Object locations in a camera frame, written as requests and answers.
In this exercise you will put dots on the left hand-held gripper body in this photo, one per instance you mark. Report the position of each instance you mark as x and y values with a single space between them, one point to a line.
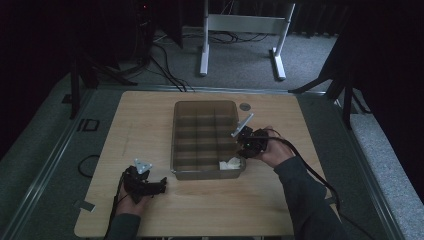
140 181

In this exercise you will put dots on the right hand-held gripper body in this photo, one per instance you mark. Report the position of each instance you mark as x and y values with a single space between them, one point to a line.
255 141

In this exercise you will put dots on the white cloth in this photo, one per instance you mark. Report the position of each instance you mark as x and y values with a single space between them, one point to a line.
230 164

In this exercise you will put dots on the brown translucent compartment box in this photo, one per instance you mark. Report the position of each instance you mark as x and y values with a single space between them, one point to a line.
203 140

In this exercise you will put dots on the person's left hand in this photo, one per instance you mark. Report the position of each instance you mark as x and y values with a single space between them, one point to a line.
128 203

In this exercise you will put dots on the person's right hand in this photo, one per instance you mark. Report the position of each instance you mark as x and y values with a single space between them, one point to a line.
278 151

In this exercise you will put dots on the round grey table grommet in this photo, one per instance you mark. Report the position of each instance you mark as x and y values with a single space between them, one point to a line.
244 106

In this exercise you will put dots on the grey tape piece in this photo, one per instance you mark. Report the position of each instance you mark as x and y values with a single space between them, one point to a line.
85 205

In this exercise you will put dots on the black tripod stand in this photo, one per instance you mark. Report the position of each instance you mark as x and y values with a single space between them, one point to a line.
343 86
83 76

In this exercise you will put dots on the white metal stand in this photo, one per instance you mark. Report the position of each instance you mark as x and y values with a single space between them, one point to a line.
245 23

